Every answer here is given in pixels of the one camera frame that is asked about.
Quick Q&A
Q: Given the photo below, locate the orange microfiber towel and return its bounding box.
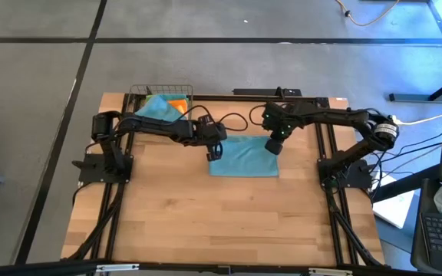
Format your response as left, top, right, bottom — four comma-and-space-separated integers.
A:
171, 98, 190, 115

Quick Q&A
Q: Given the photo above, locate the wire mesh basket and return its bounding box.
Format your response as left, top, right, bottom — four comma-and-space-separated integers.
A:
124, 84, 194, 130

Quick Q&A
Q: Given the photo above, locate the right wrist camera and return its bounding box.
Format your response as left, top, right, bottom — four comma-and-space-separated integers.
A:
264, 137, 285, 156

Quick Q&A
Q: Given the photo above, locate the black desk edge bar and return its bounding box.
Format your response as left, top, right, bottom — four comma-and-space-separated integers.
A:
370, 164, 442, 203

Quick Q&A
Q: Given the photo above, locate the light blue microfiber towel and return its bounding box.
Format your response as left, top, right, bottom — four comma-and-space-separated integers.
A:
208, 136, 280, 179
134, 94, 186, 123

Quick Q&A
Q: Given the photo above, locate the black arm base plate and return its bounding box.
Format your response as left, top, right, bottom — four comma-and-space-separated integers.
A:
318, 157, 373, 189
78, 155, 134, 186

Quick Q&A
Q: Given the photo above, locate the orange floor cable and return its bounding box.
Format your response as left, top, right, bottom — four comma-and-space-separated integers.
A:
335, 0, 401, 28

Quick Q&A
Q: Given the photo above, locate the blue-grey floor bar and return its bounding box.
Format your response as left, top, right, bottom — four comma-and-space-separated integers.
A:
388, 93, 442, 104

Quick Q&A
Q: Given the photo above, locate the silver bracket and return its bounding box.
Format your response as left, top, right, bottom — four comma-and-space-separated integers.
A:
96, 263, 140, 273
308, 267, 355, 276

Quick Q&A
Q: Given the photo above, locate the black bar with sensor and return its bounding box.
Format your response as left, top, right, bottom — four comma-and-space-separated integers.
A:
233, 87, 303, 97

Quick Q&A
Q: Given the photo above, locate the white cable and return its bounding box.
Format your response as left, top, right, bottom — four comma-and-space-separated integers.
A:
396, 113, 442, 127

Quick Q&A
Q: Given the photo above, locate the white board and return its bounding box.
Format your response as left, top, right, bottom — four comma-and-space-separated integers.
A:
372, 172, 417, 230

